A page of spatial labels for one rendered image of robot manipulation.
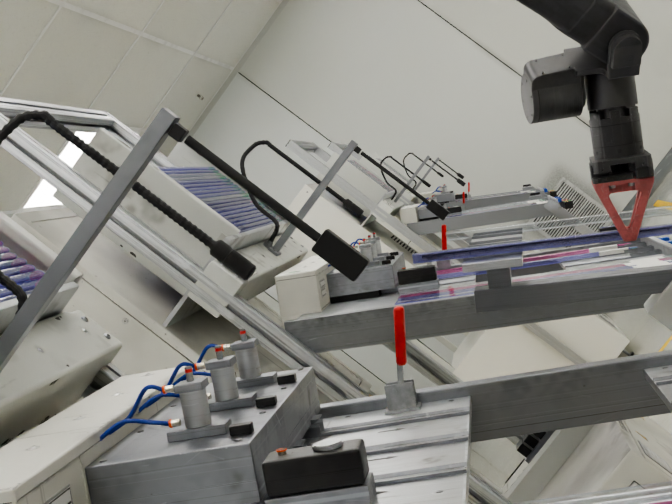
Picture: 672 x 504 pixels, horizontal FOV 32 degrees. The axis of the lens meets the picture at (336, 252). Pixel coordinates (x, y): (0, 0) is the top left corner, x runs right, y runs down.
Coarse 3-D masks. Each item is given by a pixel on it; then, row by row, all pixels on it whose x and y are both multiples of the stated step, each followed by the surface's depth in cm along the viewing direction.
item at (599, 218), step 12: (588, 216) 161; (600, 216) 161; (624, 216) 160; (648, 216) 160; (480, 228) 165; (492, 228) 164; (504, 228) 163; (516, 228) 163; (528, 228) 163; (540, 228) 162; (552, 228) 162
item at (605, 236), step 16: (528, 240) 139; (544, 240) 138; (560, 240) 138; (576, 240) 137; (592, 240) 137; (608, 240) 137; (416, 256) 141; (432, 256) 141; (448, 256) 140; (464, 256) 140
